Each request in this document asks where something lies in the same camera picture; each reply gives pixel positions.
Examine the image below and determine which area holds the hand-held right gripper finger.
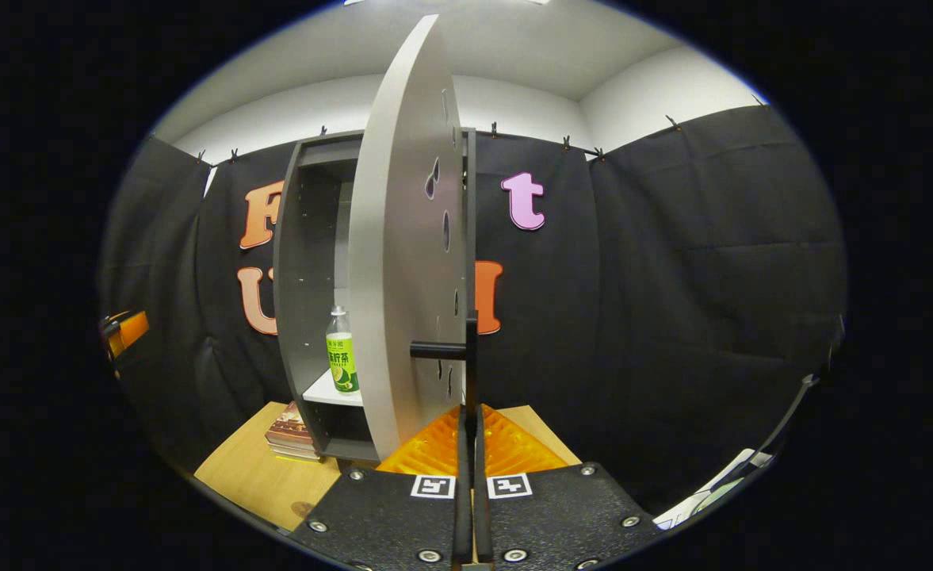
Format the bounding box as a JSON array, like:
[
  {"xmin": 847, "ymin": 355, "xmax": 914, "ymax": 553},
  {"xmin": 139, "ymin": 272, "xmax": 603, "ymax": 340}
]
[
  {"xmin": 290, "ymin": 404, "xmax": 473, "ymax": 571},
  {"xmin": 474, "ymin": 404, "xmax": 662, "ymax": 571}
]

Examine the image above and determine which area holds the clear bottle with green label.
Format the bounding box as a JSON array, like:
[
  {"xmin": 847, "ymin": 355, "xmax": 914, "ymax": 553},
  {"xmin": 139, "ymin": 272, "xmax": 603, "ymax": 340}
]
[{"xmin": 325, "ymin": 305, "xmax": 361, "ymax": 395}]

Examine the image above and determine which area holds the beige cabinet door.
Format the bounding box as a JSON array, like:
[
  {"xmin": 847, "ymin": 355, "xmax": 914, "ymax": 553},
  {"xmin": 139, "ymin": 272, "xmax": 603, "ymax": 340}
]
[{"xmin": 347, "ymin": 14, "xmax": 480, "ymax": 461}]

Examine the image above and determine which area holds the grey cabinet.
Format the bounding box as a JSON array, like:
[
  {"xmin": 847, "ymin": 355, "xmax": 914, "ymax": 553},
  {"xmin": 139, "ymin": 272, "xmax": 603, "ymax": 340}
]
[{"xmin": 273, "ymin": 129, "xmax": 479, "ymax": 465}]

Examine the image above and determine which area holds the brown picture cover book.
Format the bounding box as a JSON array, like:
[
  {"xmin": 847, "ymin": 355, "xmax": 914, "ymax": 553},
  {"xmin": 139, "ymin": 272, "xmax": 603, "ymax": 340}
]
[{"xmin": 266, "ymin": 400, "xmax": 318, "ymax": 447}]

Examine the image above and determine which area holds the dark thin rod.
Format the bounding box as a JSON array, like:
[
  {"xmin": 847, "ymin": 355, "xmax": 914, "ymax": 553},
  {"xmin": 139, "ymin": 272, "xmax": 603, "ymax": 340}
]
[{"xmin": 740, "ymin": 373, "xmax": 820, "ymax": 481}]

